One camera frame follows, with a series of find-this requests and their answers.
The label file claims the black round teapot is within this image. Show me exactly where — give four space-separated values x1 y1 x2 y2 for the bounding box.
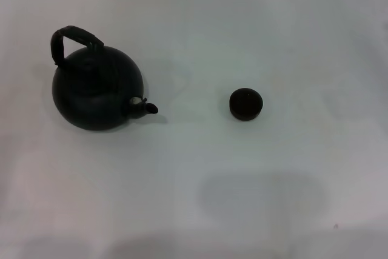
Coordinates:
50 25 160 132

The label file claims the small dark teacup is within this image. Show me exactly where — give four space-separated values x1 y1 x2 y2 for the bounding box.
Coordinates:
229 87 264 122

